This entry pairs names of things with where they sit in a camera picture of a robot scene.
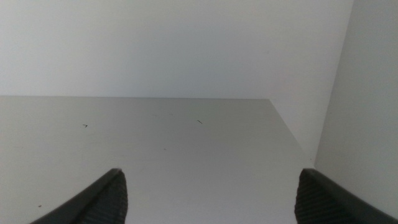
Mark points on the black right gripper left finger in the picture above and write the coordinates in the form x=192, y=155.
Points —
x=105, y=202

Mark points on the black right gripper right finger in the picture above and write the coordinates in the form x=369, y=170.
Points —
x=323, y=202

